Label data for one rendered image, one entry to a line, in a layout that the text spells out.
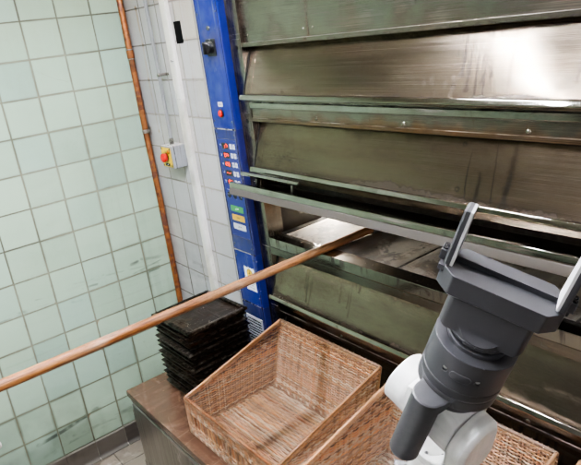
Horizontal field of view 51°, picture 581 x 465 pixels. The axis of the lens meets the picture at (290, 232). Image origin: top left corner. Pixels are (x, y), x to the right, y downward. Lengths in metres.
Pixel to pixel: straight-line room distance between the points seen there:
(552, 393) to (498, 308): 1.10
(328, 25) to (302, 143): 0.41
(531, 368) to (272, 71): 1.22
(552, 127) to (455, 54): 0.30
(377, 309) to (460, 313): 1.40
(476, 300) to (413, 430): 0.17
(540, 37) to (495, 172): 0.32
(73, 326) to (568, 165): 2.32
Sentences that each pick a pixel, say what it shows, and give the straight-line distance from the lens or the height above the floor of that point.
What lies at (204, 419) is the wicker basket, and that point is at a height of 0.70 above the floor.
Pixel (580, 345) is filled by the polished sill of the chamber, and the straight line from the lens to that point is 1.59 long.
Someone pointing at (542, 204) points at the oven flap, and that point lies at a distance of 1.49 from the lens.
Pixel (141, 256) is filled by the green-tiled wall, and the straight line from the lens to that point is 3.11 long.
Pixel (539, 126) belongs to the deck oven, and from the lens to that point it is 1.47.
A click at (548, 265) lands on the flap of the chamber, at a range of 1.37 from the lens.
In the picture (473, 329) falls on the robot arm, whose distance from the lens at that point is 0.63.
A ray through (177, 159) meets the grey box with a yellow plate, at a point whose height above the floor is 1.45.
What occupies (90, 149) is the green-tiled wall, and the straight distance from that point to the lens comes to 2.93.
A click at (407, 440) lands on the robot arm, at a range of 0.70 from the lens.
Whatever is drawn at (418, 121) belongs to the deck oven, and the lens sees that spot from 1.66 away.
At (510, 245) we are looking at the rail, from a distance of 1.40.
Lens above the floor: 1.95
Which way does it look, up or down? 19 degrees down
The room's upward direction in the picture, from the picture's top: 7 degrees counter-clockwise
